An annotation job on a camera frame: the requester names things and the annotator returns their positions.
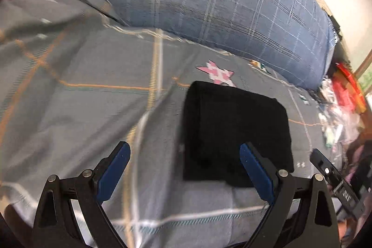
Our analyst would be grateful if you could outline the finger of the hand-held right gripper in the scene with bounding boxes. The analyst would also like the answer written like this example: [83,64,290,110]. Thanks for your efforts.
[310,148,365,217]

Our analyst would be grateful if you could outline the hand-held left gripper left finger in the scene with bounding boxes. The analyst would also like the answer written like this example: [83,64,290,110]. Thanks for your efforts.
[31,141,131,248]

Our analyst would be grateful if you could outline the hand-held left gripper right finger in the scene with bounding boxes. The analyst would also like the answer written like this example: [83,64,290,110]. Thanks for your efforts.
[239,142,340,248]

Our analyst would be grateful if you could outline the black pants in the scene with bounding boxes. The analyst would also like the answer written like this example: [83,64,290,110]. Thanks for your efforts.
[182,80,295,188]

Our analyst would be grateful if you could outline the pile of plastic packets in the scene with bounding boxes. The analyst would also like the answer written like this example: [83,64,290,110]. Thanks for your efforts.
[315,76,364,150]

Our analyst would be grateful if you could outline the grey printed bed sheet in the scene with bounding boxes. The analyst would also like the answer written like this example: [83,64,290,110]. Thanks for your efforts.
[0,0,351,248]

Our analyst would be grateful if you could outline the red packet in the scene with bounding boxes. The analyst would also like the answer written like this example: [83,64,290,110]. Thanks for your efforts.
[331,62,367,113]

